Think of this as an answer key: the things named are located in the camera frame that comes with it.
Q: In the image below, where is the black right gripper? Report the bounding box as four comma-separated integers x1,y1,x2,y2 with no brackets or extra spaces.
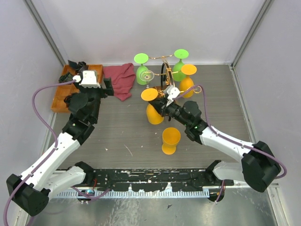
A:
149,95,190,127

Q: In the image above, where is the orange plastic wine glass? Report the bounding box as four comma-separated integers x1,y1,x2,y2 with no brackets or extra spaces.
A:
141,88,164,125

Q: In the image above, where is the clear wine glass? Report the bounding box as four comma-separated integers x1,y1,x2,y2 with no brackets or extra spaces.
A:
140,70,155,89

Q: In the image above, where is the green plastic wine glass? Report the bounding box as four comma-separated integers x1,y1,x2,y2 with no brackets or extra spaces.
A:
173,49,189,82
134,53,149,85

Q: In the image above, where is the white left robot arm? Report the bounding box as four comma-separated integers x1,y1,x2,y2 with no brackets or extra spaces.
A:
6,79,114,217

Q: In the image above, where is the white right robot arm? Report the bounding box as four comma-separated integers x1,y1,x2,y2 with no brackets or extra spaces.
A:
149,97,281,193

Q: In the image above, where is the maroon cloth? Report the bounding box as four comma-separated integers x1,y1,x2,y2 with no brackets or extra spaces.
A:
103,63,136,101

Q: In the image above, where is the dark cloth bundle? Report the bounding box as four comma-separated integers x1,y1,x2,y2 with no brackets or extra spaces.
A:
58,72,75,85

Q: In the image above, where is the black red cloth bundle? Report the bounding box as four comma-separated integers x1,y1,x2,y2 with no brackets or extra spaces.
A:
63,94,73,107

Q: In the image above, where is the dark folded cloth item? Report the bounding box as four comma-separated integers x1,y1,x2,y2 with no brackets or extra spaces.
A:
68,60,88,71

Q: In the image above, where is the wooden compartment tray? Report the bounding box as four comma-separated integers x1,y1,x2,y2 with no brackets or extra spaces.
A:
50,65,103,113

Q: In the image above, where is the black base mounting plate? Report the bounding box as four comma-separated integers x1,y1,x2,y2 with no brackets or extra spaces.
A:
67,167,235,193

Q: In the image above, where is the gold wire wine glass rack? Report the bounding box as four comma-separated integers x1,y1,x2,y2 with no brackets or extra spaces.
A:
153,56,203,102

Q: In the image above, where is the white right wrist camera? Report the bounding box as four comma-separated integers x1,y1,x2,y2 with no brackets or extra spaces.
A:
164,85,181,107

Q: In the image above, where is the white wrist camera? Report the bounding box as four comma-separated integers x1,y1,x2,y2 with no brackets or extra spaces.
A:
164,85,181,107
73,70,101,88

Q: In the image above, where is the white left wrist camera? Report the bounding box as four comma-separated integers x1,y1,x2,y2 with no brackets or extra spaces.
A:
73,70,101,88

